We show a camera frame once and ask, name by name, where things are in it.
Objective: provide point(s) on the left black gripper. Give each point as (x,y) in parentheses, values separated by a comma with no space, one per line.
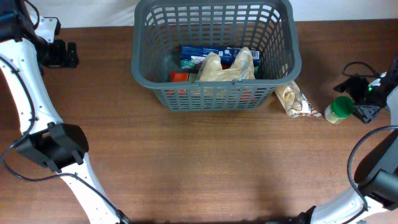
(63,57)

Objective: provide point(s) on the grey plastic shopping basket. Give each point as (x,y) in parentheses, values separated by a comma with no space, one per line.
(162,28)

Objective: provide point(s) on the green lid glass jar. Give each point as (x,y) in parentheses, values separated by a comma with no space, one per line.
(340,109)

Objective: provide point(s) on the blue tissue pack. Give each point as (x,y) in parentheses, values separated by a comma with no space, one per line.
(192,57)

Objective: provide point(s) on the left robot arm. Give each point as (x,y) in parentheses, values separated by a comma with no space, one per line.
(28,45)

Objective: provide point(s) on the beige snack bag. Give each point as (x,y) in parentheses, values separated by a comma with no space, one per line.
(294,101)

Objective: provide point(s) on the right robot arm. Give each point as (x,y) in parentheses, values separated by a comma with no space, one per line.
(374,182)

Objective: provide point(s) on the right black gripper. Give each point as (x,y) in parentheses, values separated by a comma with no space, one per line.
(366,112)

